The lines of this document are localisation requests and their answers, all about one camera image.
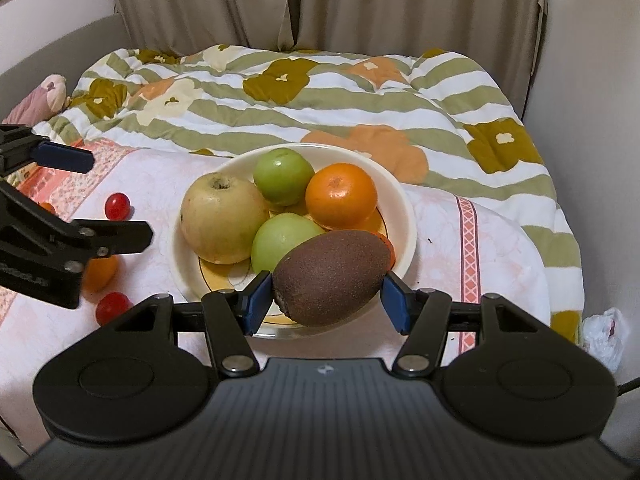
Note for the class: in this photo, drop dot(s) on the beige curtain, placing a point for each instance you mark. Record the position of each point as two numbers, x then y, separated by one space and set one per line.
375 10

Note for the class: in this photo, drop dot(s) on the green striped floral blanket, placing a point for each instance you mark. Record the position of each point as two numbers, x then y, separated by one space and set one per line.
350 100

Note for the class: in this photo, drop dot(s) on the cream plate with duck print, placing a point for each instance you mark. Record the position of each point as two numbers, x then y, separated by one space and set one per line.
402 220

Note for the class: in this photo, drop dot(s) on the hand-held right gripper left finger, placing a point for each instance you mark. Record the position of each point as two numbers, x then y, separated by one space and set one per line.
257 305

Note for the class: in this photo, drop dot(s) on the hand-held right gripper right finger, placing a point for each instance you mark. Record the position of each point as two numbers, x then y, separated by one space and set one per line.
395 307

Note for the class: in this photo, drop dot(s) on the pink plush toy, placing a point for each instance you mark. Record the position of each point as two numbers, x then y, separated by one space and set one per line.
42 97

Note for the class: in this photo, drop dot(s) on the small tangerine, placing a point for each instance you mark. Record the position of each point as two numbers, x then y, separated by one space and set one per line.
100 274
47 207

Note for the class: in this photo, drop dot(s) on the yellow apple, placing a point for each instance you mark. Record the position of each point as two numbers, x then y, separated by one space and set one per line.
222 220

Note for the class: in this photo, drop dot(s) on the white plastic bag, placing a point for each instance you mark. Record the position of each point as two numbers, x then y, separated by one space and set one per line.
602 337

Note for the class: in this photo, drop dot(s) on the pink patterned cloth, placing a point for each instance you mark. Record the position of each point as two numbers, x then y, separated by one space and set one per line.
450 260

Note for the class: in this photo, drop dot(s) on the large orange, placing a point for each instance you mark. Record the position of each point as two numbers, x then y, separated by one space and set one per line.
389 247
341 195

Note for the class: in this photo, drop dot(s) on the green apple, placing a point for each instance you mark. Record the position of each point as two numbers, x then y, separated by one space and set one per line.
282 245
282 175

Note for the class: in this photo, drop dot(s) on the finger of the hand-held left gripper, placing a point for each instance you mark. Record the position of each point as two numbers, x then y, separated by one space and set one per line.
115 237
65 156

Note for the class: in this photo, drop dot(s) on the brown kiwi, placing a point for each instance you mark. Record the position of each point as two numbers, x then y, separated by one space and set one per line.
330 275

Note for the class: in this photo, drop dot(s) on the red cherry tomato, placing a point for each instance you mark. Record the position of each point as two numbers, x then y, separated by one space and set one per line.
111 310
117 206

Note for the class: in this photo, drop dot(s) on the grey padded headboard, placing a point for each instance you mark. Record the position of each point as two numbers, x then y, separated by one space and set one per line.
50 47

